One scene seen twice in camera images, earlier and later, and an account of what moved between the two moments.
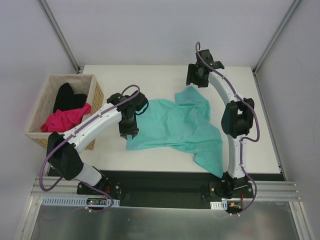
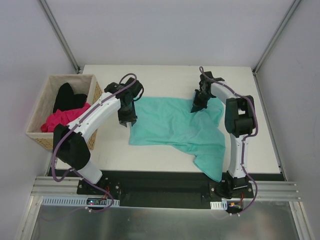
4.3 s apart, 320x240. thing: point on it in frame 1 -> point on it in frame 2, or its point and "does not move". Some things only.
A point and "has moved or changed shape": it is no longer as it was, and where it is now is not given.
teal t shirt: x=184 y=123 has moved or changed shape
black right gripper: x=194 y=78 -> x=199 y=101
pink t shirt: x=62 y=120 does not move
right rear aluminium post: x=276 y=36 does not move
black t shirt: x=66 y=99 does not move
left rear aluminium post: x=59 y=35 does not move
